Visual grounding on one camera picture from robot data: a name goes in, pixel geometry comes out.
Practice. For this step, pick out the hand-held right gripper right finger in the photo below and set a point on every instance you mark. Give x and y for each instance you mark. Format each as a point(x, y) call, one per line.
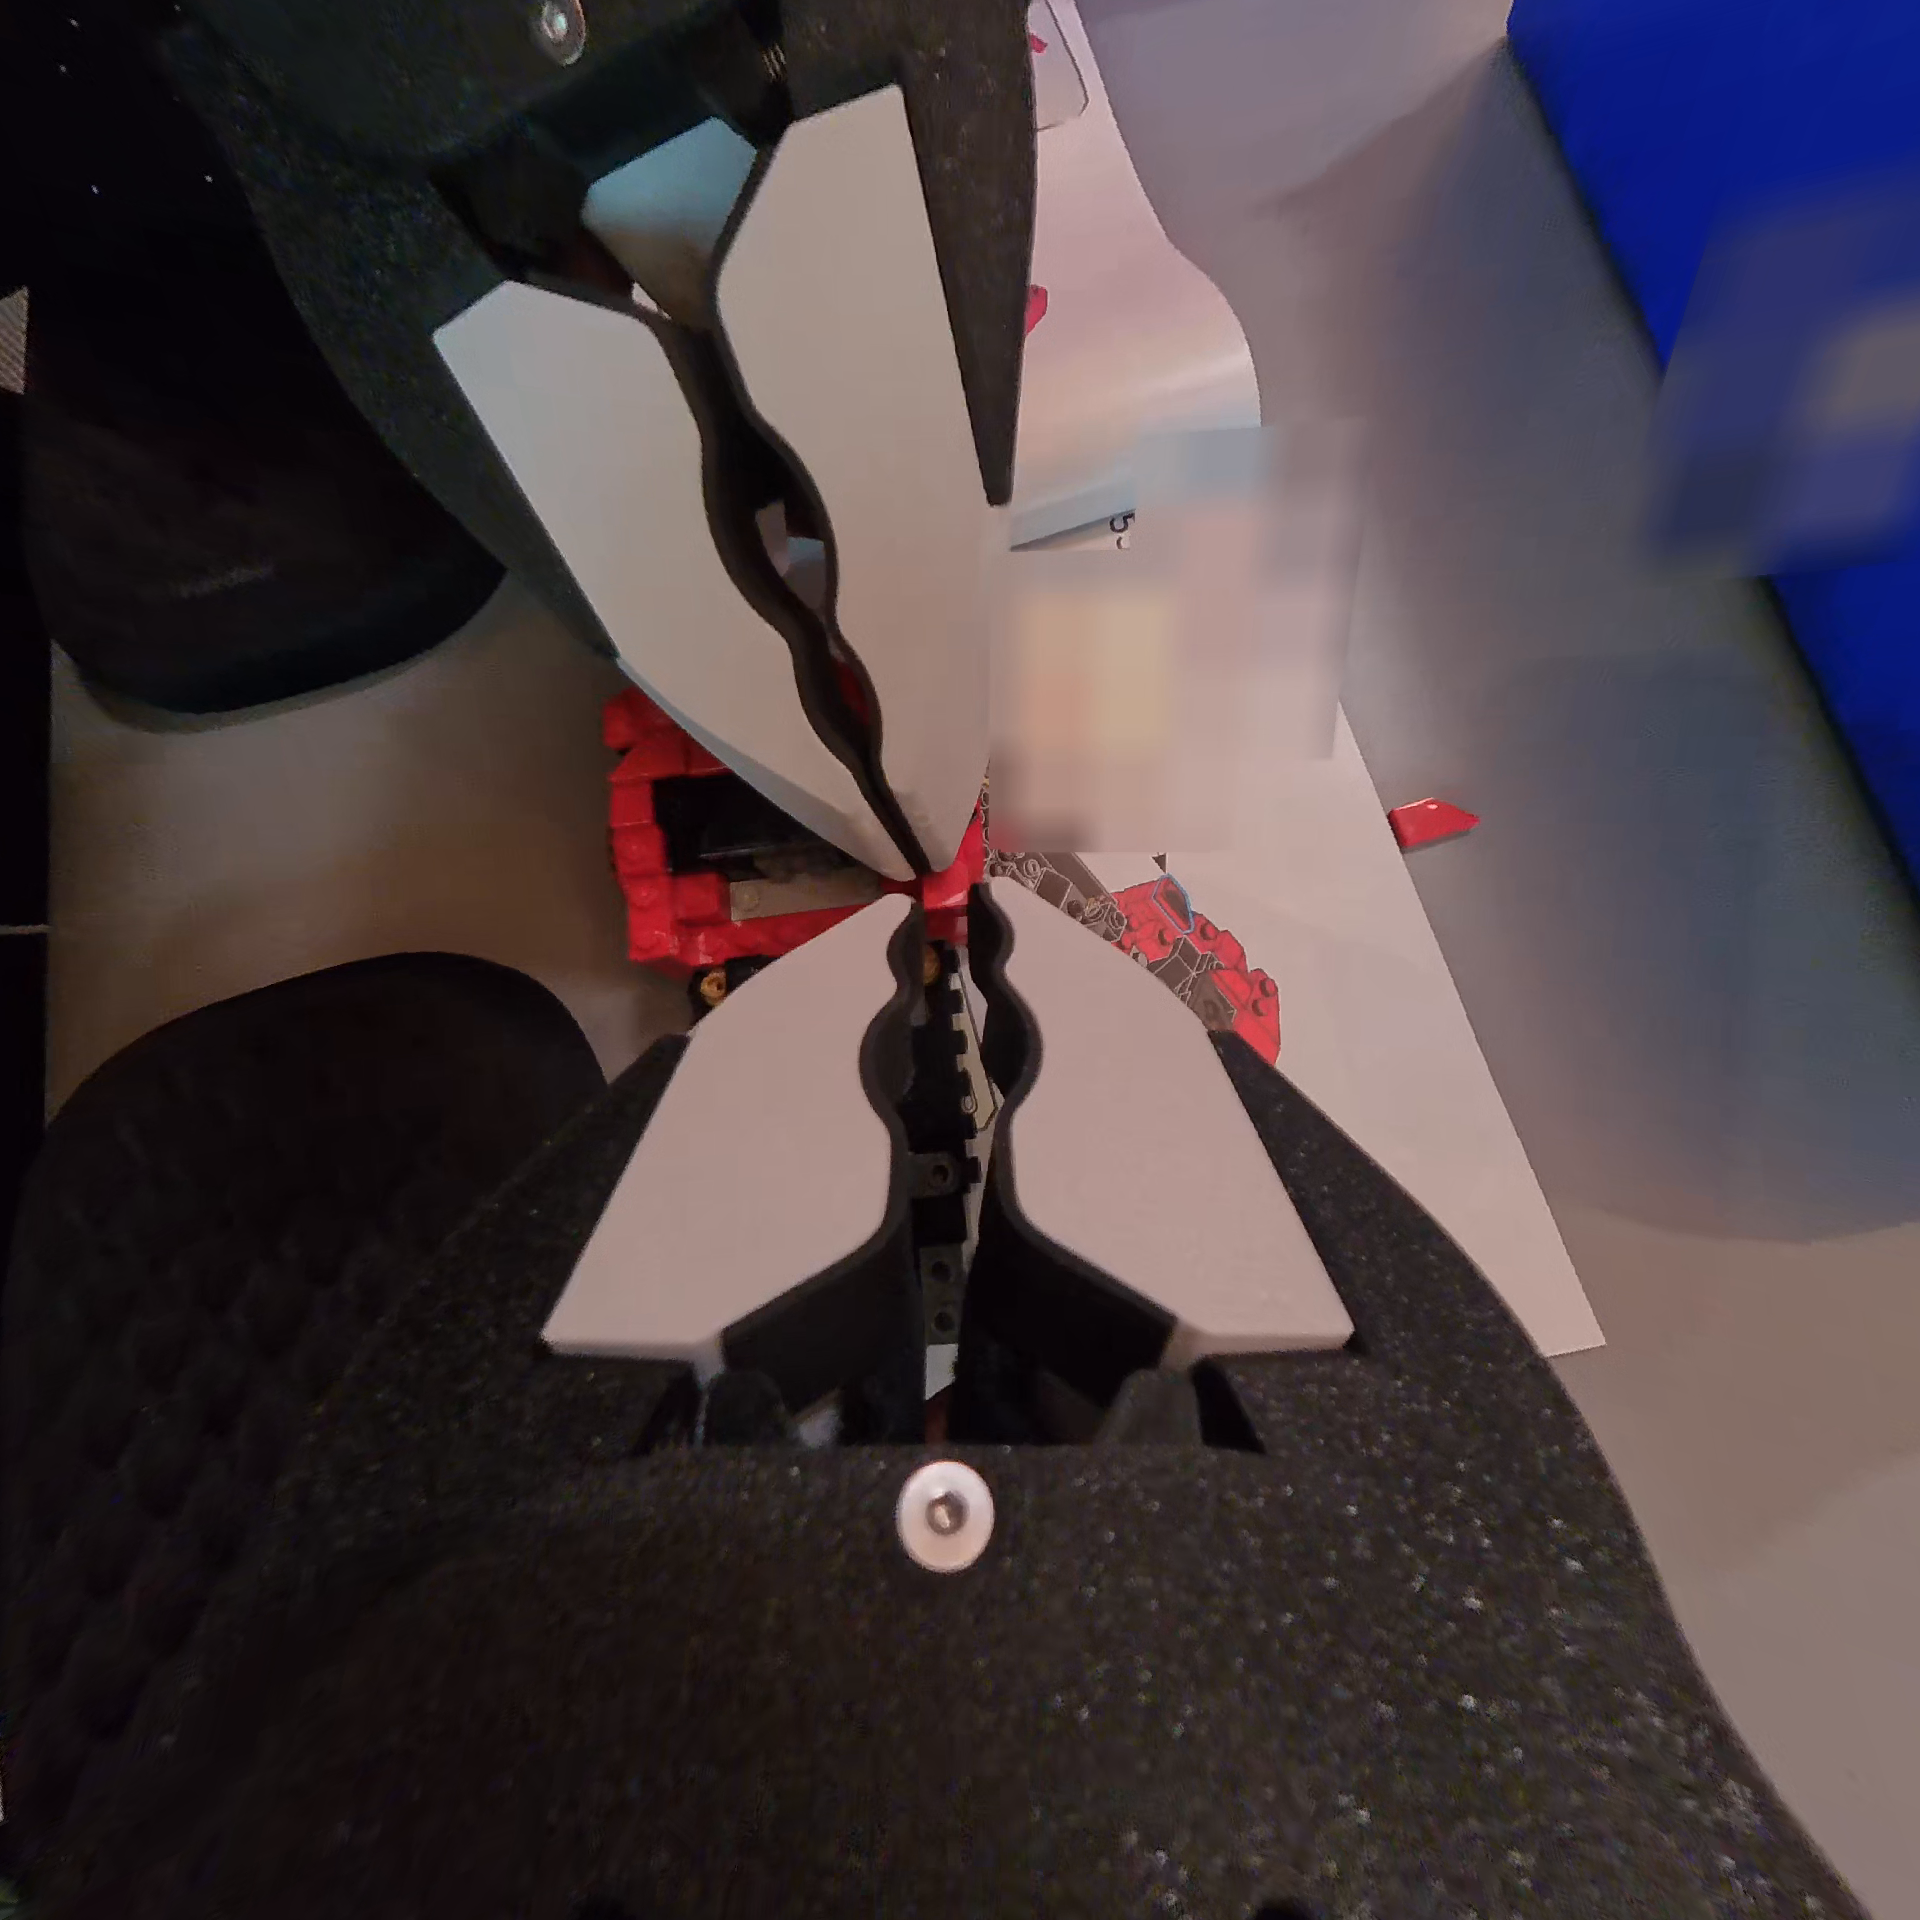
point(1155, 1186)

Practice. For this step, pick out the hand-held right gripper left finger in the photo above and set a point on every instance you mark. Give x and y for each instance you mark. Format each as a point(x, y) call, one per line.
point(735, 1186)

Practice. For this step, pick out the white instruction booklet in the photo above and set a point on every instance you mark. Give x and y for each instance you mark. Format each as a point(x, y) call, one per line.
point(1350, 1050)

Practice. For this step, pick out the red and black lego car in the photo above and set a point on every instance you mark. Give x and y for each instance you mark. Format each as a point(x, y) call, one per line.
point(654, 900)

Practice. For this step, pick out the small red lego piece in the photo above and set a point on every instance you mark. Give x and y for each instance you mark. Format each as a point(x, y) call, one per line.
point(1434, 821)

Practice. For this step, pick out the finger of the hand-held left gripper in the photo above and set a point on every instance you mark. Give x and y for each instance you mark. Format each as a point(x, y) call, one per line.
point(884, 376)
point(601, 481)

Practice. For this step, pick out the black fabric bag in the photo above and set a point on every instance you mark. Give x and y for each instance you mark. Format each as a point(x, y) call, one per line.
point(196, 569)

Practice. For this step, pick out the blue plastic bin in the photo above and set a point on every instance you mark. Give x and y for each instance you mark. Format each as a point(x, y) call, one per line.
point(1724, 151)

